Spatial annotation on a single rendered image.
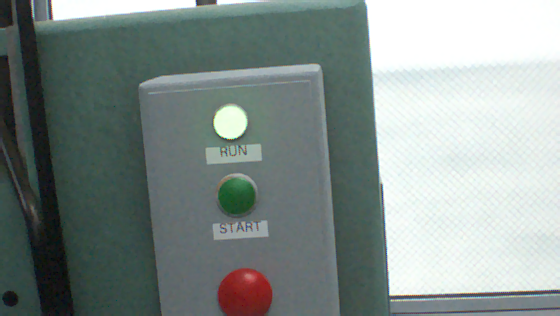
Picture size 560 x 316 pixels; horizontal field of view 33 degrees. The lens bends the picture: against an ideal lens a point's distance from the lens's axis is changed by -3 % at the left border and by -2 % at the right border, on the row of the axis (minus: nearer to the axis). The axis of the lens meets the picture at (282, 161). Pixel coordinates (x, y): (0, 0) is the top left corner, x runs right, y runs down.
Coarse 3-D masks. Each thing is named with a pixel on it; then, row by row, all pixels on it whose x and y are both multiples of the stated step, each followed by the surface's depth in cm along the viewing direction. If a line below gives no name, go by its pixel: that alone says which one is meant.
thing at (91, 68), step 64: (320, 0) 58; (64, 64) 59; (128, 64) 59; (192, 64) 59; (256, 64) 58; (320, 64) 58; (64, 128) 60; (128, 128) 59; (64, 192) 60; (128, 192) 60; (128, 256) 61; (384, 256) 60
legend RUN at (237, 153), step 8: (208, 152) 53; (216, 152) 53; (224, 152) 53; (232, 152) 53; (240, 152) 53; (248, 152) 53; (256, 152) 53; (208, 160) 53; (216, 160) 53; (224, 160) 53; (232, 160) 53; (240, 160) 53; (248, 160) 53; (256, 160) 53
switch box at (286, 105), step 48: (144, 96) 53; (192, 96) 53; (240, 96) 53; (288, 96) 52; (144, 144) 53; (192, 144) 53; (240, 144) 53; (288, 144) 53; (192, 192) 53; (288, 192) 53; (192, 240) 54; (240, 240) 54; (288, 240) 54; (192, 288) 54; (288, 288) 54; (336, 288) 54
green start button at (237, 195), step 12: (228, 180) 53; (240, 180) 53; (252, 180) 53; (216, 192) 53; (228, 192) 53; (240, 192) 53; (252, 192) 53; (228, 204) 53; (240, 204) 53; (252, 204) 53; (240, 216) 53
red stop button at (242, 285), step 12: (228, 276) 53; (240, 276) 53; (252, 276) 53; (264, 276) 53; (228, 288) 53; (240, 288) 53; (252, 288) 53; (264, 288) 53; (228, 300) 53; (240, 300) 53; (252, 300) 53; (264, 300) 53; (228, 312) 53; (240, 312) 53; (252, 312) 53; (264, 312) 53
